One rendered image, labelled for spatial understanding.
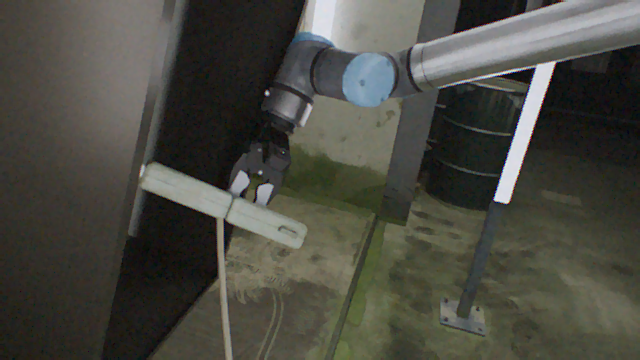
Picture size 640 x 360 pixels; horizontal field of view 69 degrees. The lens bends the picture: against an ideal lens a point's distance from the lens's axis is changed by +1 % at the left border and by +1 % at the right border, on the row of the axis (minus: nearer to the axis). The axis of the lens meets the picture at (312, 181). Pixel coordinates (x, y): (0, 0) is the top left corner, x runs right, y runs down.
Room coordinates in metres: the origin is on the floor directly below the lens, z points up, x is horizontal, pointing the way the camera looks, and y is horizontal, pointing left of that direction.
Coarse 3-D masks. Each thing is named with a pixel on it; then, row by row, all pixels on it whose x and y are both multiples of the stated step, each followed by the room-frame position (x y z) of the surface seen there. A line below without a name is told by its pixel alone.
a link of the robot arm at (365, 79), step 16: (336, 48) 0.86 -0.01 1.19; (320, 64) 0.83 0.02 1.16; (336, 64) 0.81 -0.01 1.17; (352, 64) 0.79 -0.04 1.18; (368, 64) 0.78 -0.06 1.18; (384, 64) 0.81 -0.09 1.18; (320, 80) 0.82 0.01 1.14; (336, 80) 0.80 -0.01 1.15; (352, 80) 0.78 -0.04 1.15; (368, 80) 0.78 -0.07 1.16; (384, 80) 0.81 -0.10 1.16; (336, 96) 0.82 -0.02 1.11; (352, 96) 0.79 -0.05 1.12; (368, 96) 0.78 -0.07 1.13; (384, 96) 0.81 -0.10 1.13
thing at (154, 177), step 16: (144, 176) 0.68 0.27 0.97; (160, 176) 0.68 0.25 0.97; (176, 176) 0.70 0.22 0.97; (160, 192) 0.68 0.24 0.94; (176, 192) 0.69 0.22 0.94; (192, 192) 0.70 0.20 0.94; (208, 192) 0.71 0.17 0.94; (224, 192) 0.72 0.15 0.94; (208, 208) 0.70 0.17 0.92; (224, 208) 0.71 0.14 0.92; (240, 208) 0.72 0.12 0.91; (256, 208) 0.73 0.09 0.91; (240, 224) 0.71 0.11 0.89; (256, 224) 0.72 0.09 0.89; (272, 224) 0.73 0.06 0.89; (288, 224) 0.74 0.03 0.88; (288, 240) 0.74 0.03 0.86
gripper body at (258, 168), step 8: (264, 112) 0.85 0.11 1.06; (264, 120) 0.87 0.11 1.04; (272, 120) 0.83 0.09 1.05; (280, 120) 0.83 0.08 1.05; (264, 128) 0.87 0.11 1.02; (280, 128) 0.85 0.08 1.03; (288, 128) 0.83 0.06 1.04; (296, 128) 0.85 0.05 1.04; (248, 144) 0.83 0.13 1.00; (256, 144) 0.80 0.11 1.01; (240, 152) 0.86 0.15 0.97; (248, 152) 0.81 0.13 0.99; (256, 152) 0.80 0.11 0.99; (248, 160) 0.79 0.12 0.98; (256, 160) 0.79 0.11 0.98; (248, 168) 0.79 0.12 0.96; (256, 168) 0.79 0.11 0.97; (264, 168) 0.80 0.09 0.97; (264, 176) 0.79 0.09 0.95; (272, 176) 0.80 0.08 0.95
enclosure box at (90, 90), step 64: (0, 0) 0.58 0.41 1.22; (64, 0) 0.57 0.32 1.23; (128, 0) 0.55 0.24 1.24; (192, 0) 1.18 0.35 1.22; (256, 0) 1.15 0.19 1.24; (0, 64) 0.58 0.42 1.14; (64, 64) 0.57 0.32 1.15; (128, 64) 0.55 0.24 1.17; (192, 64) 1.18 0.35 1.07; (256, 64) 1.15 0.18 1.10; (0, 128) 0.59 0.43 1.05; (64, 128) 0.57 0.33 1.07; (128, 128) 0.55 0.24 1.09; (192, 128) 1.18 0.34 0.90; (256, 128) 1.14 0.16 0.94; (0, 192) 0.59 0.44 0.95; (64, 192) 0.57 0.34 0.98; (128, 192) 0.55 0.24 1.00; (0, 256) 0.59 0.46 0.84; (64, 256) 0.57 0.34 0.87; (128, 256) 1.12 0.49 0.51; (192, 256) 1.17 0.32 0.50; (0, 320) 0.59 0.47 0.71; (64, 320) 0.57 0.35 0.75; (128, 320) 0.89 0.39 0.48
